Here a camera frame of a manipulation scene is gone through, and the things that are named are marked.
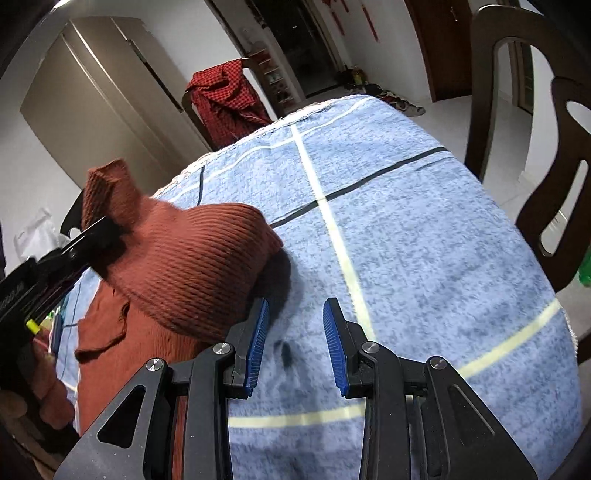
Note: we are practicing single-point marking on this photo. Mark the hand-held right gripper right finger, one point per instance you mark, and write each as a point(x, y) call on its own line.
point(333, 344)

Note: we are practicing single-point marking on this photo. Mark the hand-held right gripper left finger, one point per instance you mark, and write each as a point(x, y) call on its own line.
point(256, 344)

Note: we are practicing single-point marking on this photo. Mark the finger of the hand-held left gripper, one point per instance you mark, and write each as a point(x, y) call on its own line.
point(99, 237)
point(73, 217)

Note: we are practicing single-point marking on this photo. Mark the rust red knitted sweater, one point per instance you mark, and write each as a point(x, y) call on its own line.
point(198, 263)

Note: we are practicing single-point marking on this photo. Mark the white plastic bag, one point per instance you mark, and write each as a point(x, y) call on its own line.
point(37, 230)

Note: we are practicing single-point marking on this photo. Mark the beige refrigerator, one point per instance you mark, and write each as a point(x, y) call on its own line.
point(106, 106)

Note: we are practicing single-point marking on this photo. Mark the blue checked blanket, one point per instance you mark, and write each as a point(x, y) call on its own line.
point(415, 230)

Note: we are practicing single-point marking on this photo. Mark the dark wooden chair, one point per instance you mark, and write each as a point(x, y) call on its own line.
point(188, 104)
point(568, 194)

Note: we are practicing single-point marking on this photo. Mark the red plaid shirt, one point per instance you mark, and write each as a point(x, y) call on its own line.
point(226, 101)

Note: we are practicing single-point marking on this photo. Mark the shoe rack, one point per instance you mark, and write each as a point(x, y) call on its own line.
point(273, 74)

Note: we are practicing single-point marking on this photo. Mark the shoes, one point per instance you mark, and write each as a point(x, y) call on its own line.
point(406, 104)

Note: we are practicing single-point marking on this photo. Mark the green object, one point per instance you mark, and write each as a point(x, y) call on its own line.
point(585, 270)

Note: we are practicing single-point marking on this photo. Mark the yellow-green container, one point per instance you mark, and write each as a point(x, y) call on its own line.
point(353, 76)

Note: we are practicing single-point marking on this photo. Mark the dark glass door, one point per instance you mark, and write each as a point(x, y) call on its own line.
point(300, 41)

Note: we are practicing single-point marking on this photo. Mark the brown wooden door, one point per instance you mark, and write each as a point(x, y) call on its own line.
point(443, 50)

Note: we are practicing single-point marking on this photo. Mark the red hanging knot decorations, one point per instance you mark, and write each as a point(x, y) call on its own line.
point(369, 18)

